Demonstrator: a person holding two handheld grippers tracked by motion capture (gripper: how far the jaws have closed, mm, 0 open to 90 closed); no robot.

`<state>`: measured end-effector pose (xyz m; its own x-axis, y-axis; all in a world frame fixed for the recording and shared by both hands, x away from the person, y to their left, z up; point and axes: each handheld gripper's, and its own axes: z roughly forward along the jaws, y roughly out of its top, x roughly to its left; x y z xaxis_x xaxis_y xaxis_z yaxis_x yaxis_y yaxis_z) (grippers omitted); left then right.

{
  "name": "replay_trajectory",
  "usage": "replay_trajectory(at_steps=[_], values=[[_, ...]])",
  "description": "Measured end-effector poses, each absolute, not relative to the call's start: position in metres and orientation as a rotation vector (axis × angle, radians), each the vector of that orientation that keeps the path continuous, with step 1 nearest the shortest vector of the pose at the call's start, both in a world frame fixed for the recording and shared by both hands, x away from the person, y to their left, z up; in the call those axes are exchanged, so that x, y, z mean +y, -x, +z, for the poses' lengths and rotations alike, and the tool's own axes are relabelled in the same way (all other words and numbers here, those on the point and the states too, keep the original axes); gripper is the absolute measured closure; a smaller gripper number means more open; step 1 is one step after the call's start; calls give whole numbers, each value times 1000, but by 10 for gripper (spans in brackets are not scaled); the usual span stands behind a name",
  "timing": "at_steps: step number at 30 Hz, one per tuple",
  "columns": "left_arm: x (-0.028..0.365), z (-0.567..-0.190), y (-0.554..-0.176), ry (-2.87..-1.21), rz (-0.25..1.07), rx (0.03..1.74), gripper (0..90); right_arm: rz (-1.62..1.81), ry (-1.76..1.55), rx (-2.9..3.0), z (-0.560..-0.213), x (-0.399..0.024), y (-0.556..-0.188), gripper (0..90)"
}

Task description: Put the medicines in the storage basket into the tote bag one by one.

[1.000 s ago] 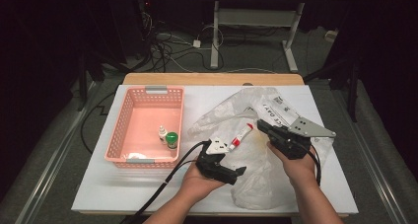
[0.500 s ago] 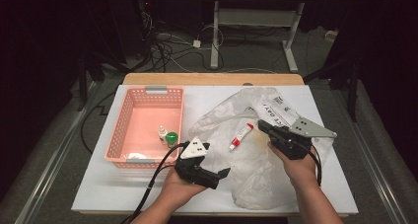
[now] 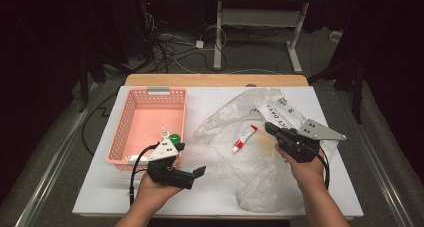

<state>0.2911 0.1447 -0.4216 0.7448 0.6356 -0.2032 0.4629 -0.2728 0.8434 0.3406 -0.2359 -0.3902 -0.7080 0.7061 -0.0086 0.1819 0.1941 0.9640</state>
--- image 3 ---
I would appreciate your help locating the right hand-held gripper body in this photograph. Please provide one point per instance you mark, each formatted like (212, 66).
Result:
(316, 131)

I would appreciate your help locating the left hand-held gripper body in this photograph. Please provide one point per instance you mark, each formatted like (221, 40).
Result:
(163, 150)

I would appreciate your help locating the person's right hand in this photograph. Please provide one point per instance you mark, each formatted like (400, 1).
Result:
(308, 173)

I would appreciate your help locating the person's left hand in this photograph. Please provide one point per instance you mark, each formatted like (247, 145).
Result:
(155, 193)

